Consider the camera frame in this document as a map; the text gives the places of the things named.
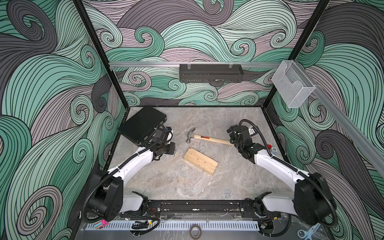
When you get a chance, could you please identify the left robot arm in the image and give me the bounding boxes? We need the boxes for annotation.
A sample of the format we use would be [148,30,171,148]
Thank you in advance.
[82,124,176,224]

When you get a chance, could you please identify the white slotted cable duct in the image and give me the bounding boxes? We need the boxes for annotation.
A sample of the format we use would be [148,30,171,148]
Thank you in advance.
[86,220,260,232]

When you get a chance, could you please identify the clear plastic wall bin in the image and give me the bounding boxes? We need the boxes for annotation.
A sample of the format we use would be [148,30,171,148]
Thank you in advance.
[272,61,316,109]

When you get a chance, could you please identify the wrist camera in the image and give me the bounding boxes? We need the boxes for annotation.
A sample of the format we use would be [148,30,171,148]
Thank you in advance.
[249,128,257,137]
[165,127,173,143]

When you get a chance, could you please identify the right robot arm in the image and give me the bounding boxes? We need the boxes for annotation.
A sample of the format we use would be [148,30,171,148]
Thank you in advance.
[227,119,338,228]

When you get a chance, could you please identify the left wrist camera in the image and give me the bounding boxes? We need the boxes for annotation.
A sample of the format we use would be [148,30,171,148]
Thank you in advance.
[165,127,173,143]

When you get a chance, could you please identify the wooden handle claw hammer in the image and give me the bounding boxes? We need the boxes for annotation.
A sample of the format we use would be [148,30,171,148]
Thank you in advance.
[186,128,232,146]

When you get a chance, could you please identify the aluminium wall rail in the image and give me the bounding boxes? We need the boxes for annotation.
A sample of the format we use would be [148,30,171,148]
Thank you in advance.
[108,61,283,69]

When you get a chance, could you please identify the blue scissors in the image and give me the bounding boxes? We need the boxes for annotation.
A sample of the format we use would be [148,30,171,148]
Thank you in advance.
[297,223,321,240]

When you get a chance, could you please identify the black case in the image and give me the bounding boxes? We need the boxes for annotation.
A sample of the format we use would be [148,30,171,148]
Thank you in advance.
[118,106,167,147]

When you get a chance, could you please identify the tape roll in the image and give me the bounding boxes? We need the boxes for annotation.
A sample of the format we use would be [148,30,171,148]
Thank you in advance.
[189,225,202,240]

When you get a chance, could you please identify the wooden board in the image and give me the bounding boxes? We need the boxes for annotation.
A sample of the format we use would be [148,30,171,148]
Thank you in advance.
[184,148,218,176]

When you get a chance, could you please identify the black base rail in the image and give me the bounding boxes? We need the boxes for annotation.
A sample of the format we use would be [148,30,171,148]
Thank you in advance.
[134,198,282,220]

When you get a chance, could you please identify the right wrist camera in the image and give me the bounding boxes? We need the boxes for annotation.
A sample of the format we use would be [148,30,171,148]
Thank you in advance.
[249,128,257,137]

